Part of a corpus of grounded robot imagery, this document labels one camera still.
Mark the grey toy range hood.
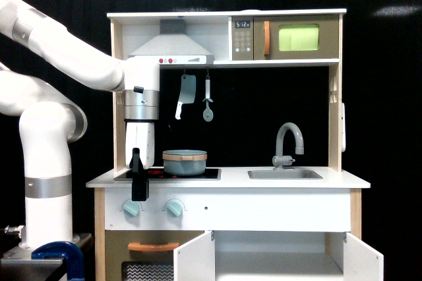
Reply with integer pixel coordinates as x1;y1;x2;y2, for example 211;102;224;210
128;19;214;65

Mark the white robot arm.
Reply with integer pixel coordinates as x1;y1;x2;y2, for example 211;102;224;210
1;0;160;249

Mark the left teal stove knob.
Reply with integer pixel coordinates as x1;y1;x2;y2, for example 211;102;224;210
122;199;141;217

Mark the grey toy sink basin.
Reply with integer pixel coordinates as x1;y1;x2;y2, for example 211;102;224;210
248;170;322;180

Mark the white cabinet door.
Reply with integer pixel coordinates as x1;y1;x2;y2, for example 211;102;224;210
173;231;216;280
343;233;384;281

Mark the teal stove knob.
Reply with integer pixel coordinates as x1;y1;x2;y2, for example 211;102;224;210
122;199;141;217
165;199;185;218

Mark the left white cabinet door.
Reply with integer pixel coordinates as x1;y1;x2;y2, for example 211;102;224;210
173;231;216;280

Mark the right white cabinet door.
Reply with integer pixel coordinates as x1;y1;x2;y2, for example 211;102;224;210
343;233;384;281

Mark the blue clamp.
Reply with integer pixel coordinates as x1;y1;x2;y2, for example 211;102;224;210
31;241;85;281

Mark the white side-mounted holder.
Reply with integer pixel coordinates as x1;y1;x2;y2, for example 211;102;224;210
341;103;346;152

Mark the toy cleaver knife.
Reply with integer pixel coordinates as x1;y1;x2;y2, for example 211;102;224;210
175;74;196;120

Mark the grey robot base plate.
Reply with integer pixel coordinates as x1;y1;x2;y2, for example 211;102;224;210
1;226;94;276

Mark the white wooden toy kitchen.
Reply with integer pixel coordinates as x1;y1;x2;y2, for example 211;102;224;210
88;9;369;280

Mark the grey toy faucet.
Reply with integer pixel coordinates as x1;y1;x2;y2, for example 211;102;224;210
272;122;305;172

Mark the toy microwave with orange handle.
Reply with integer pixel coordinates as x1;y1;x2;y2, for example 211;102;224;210
231;15;340;61

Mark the toy pizza cutter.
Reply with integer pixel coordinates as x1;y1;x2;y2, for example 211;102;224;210
202;75;214;122

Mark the teal bowl with tan rim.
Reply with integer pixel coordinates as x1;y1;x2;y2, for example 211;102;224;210
162;150;208;176

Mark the black toy stovetop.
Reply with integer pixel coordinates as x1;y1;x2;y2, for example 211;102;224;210
113;168;222;182

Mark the toy oven door orange handle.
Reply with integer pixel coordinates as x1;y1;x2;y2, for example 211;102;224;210
105;230;203;280

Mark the right teal stove knob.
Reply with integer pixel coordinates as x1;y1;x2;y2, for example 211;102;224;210
165;199;185;218

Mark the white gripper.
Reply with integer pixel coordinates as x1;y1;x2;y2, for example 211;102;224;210
125;121;155;201

